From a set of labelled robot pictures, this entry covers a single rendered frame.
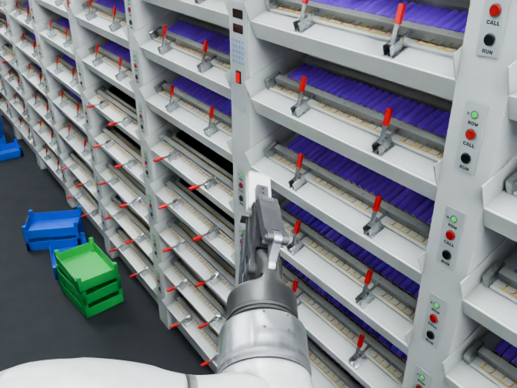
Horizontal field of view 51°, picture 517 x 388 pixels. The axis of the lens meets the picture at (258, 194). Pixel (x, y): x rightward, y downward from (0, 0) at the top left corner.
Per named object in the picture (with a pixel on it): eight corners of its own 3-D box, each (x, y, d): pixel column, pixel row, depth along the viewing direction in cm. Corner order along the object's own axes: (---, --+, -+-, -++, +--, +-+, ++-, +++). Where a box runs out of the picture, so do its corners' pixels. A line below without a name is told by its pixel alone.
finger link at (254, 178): (247, 210, 68) (249, 206, 67) (247, 173, 73) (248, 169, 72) (270, 215, 68) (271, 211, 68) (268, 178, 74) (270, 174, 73)
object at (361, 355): (400, 419, 130) (391, 391, 121) (255, 288, 174) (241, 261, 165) (455, 362, 136) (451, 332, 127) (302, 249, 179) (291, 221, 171)
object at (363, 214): (424, 288, 111) (415, 243, 102) (255, 178, 155) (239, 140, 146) (488, 228, 117) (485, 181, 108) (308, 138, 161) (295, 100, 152)
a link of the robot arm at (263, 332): (326, 362, 50) (320, 309, 54) (230, 349, 48) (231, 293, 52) (292, 407, 56) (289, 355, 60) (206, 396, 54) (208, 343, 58)
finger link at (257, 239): (245, 278, 59) (248, 270, 58) (245, 205, 67) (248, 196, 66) (278, 284, 60) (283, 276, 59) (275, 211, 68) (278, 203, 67)
